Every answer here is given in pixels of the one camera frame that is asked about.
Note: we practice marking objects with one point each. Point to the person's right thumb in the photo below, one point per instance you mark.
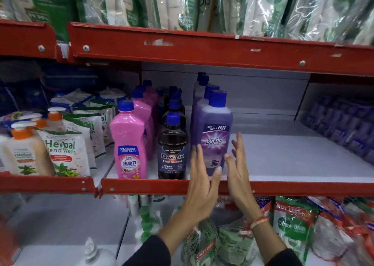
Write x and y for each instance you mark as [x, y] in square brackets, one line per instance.
[229, 169]

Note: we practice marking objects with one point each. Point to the green white bottle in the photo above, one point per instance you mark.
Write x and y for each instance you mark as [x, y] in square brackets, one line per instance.
[147, 219]

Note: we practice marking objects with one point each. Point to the row of green white pouches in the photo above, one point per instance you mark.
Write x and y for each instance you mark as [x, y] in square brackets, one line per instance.
[187, 6]

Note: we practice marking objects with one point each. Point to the white pump bottle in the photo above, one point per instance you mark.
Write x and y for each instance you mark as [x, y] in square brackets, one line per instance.
[95, 254]

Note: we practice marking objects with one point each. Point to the white metal shelf board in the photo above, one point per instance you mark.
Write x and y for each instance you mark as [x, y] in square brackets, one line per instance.
[277, 155]

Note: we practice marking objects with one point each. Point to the orange pump hand wash bottle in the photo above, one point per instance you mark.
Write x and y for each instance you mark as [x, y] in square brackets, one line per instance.
[32, 118]
[26, 155]
[55, 117]

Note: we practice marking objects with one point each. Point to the person's left hand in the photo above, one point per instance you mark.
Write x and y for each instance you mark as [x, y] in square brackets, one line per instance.
[200, 192]

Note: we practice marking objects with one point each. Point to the pink floor cleaner bottle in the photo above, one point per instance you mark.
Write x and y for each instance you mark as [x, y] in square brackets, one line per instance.
[143, 108]
[140, 87]
[147, 82]
[128, 140]

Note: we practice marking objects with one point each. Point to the green pouch with red top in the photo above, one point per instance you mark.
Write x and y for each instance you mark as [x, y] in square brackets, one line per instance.
[295, 225]

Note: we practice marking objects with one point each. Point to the person's right forearm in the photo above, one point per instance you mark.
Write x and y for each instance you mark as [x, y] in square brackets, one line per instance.
[270, 242]

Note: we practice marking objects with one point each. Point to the blue white refill pouch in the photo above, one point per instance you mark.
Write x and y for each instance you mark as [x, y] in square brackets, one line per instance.
[112, 95]
[73, 98]

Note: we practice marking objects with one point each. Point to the red thread wrist band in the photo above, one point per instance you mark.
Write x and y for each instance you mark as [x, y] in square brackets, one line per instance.
[257, 222]

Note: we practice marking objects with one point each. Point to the blue yellow pouch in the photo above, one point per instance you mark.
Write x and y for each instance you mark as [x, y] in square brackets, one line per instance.
[14, 118]

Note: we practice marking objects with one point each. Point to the black floor cleaner bottle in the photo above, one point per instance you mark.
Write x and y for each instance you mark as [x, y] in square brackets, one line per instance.
[176, 93]
[173, 146]
[174, 104]

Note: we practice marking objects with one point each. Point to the stack of dark blue packs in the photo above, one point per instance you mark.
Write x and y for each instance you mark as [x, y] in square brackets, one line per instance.
[43, 82]

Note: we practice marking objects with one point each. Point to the green patterned refill pouch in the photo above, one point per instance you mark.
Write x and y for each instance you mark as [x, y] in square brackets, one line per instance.
[235, 245]
[200, 245]

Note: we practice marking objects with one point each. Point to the purple floor cleaner bottle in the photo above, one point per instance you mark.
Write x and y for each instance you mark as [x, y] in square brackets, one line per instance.
[203, 80]
[211, 91]
[214, 122]
[200, 75]

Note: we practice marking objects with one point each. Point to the red shelf edge rail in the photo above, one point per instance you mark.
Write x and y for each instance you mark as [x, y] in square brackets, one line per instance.
[46, 184]
[26, 39]
[219, 51]

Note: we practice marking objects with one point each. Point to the person's left thumb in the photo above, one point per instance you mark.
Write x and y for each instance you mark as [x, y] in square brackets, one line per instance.
[216, 177]

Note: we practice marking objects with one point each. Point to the person's right hand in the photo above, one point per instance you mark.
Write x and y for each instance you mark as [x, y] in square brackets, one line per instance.
[241, 184]

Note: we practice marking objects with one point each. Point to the white green hand wash pouch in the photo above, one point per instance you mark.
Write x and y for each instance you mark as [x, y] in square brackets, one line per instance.
[98, 122]
[87, 128]
[67, 155]
[108, 120]

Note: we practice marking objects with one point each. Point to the row of purple packs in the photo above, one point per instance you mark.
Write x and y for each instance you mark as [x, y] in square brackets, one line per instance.
[341, 125]

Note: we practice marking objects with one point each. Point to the pile of red white pouches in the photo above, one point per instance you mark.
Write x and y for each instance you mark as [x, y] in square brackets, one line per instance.
[344, 230]

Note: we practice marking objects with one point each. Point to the person's left forearm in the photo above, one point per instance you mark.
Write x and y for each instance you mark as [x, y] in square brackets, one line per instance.
[169, 236]

